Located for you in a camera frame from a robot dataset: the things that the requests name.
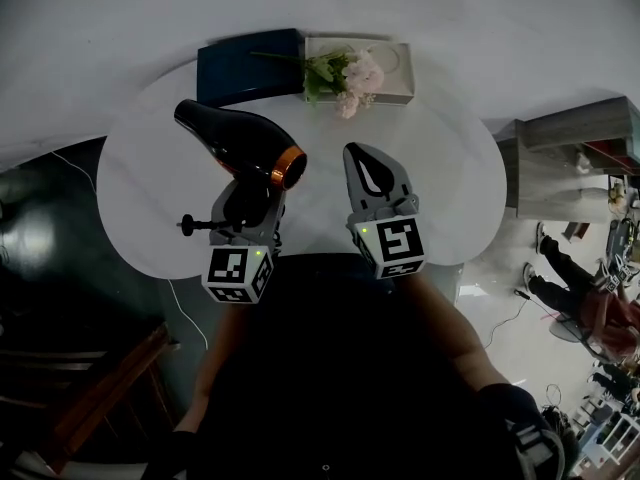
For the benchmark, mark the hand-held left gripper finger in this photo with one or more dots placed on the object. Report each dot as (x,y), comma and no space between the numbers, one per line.
(218,213)
(274,220)

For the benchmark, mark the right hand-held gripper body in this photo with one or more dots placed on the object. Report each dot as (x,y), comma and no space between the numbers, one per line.
(400,243)

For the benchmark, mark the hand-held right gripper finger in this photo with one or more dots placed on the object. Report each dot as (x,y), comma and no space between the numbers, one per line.
(397,178)
(350,188)

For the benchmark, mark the dark blue box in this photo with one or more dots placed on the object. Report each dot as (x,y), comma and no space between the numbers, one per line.
(240,68)

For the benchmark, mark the person's left forearm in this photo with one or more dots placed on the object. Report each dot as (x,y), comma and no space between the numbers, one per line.
(205,378)

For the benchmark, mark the dark wooden chair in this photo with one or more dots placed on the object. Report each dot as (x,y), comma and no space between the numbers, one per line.
(100,393)

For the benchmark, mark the pink artificial flower bouquet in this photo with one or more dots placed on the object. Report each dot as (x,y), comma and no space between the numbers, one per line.
(360,75)

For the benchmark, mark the grey wooden shelf desk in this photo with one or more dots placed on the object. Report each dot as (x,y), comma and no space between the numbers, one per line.
(560,168)

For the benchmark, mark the round white table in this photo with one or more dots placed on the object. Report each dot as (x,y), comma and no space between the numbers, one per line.
(440,168)

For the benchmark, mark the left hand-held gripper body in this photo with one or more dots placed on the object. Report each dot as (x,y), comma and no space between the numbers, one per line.
(227,273)

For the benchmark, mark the person's black shirt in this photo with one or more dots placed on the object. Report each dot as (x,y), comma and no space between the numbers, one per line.
(340,368)

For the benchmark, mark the person's right forearm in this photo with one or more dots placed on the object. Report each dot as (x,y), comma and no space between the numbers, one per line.
(450,328)

